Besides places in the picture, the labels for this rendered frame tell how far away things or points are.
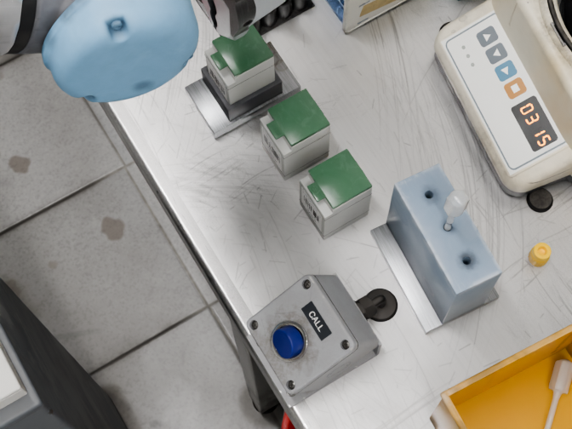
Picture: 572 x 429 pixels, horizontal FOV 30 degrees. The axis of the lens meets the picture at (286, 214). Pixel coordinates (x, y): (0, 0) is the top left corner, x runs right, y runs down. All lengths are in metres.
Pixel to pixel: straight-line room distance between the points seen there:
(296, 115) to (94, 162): 1.07
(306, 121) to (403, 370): 0.22
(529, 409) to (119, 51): 0.52
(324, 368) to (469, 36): 0.33
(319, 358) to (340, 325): 0.03
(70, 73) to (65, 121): 1.48
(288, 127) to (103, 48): 0.42
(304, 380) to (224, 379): 0.96
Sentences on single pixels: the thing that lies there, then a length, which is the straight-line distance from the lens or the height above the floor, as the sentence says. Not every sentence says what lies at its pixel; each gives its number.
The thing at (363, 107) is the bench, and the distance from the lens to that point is 0.97.
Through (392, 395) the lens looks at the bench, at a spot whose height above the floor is 0.88.
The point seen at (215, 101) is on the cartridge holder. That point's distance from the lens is 0.96.
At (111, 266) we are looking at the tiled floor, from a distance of 1.86.
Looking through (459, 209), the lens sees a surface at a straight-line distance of 0.77.
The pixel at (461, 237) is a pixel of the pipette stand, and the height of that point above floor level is 0.98.
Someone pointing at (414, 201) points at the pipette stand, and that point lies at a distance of 0.83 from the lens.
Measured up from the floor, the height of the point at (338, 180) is 0.94.
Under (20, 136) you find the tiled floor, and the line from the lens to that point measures 1.99.
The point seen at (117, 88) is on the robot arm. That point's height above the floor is 1.29.
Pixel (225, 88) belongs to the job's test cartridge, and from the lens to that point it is 0.92.
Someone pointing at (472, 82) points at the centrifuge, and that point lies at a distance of 0.95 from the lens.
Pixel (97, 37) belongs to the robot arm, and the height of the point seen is 1.33.
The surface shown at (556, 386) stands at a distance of 0.89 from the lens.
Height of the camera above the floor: 1.75
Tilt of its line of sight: 70 degrees down
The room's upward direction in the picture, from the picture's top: 3 degrees counter-clockwise
